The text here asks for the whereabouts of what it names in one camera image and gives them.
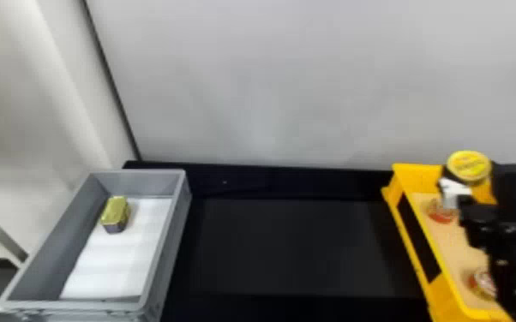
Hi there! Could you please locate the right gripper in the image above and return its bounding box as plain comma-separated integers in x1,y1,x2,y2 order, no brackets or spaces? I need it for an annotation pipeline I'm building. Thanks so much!
437,166,503,249

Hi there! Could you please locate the red can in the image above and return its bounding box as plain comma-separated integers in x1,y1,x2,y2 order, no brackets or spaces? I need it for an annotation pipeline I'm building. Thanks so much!
466,266,499,301
426,197,459,225

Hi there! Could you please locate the yellow rectangular box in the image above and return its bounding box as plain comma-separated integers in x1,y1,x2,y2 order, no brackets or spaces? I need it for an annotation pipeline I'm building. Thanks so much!
380,162,516,322

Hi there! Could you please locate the yellow rectangular tin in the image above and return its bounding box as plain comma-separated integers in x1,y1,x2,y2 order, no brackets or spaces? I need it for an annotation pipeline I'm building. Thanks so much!
99,195,132,235

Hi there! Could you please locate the white foam pad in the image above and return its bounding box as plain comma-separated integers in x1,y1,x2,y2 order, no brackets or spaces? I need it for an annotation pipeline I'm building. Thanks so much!
58,195,175,301

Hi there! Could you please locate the grey crate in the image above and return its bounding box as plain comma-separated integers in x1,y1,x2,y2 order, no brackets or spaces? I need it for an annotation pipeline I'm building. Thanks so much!
0,169,193,322

